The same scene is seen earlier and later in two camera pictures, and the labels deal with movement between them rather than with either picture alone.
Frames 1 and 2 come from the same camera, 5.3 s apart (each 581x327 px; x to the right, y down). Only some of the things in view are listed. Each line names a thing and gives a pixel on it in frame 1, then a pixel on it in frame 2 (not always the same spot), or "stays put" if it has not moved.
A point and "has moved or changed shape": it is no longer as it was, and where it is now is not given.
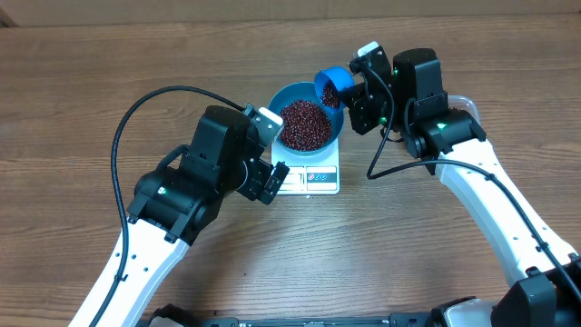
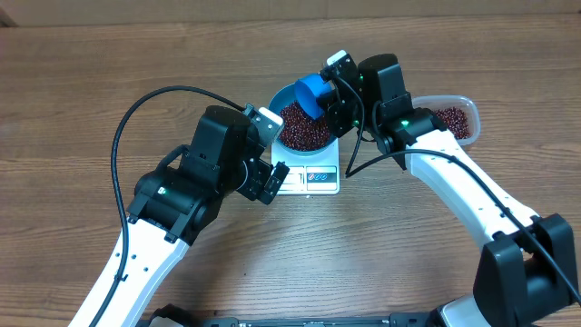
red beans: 304,125 stays put
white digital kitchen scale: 310,175 stays put
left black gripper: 259,170 stays put
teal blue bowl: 307,91 stays put
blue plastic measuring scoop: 327,84 has moved or changed shape
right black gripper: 356,97 -> 334,110
